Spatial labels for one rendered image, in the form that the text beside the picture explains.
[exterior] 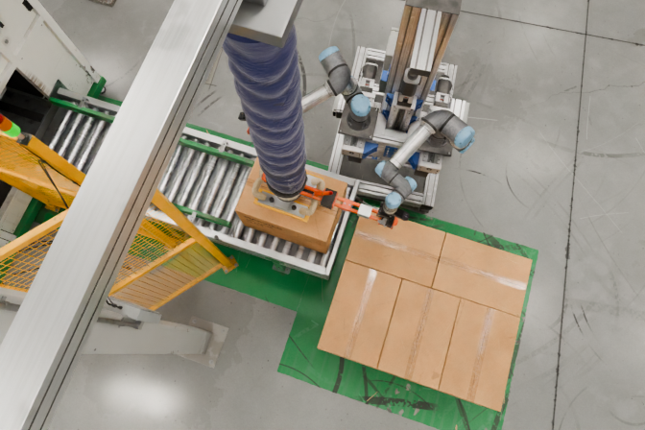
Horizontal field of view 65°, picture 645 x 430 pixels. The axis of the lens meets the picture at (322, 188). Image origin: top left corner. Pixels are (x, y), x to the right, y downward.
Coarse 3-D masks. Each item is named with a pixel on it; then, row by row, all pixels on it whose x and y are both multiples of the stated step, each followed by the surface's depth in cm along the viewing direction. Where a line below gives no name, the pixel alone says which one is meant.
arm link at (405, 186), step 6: (396, 180) 257; (402, 180) 257; (408, 180) 257; (414, 180) 258; (396, 186) 258; (402, 186) 256; (408, 186) 256; (414, 186) 258; (402, 192) 255; (408, 192) 256
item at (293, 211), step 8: (264, 192) 302; (272, 192) 302; (256, 200) 301; (272, 200) 297; (272, 208) 299; (280, 208) 298; (288, 208) 298; (296, 208) 297; (296, 216) 298; (304, 216) 298
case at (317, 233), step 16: (256, 160) 324; (256, 176) 320; (320, 176) 320; (240, 208) 314; (256, 208) 314; (320, 208) 314; (336, 208) 314; (256, 224) 331; (272, 224) 313; (288, 224) 311; (304, 224) 311; (320, 224) 311; (336, 224) 342; (288, 240) 346; (304, 240) 326; (320, 240) 309
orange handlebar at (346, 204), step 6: (264, 174) 293; (264, 180) 292; (306, 186) 291; (300, 192) 290; (306, 192) 290; (312, 198) 289; (318, 198) 288; (342, 198) 289; (336, 204) 287; (342, 204) 288; (348, 204) 286; (354, 204) 287; (348, 210) 287; (354, 210) 286; (372, 210) 286; (372, 216) 285; (396, 222) 284
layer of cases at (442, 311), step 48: (384, 240) 349; (432, 240) 348; (336, 288) 339; (384, 288) 339; (432, 288) 340; (480, 288) 338; (336, 336) 329; (384, 336) 329; (432, 336) 329; (480, 336) 329; (432, 384) 320; (480, 384) 320
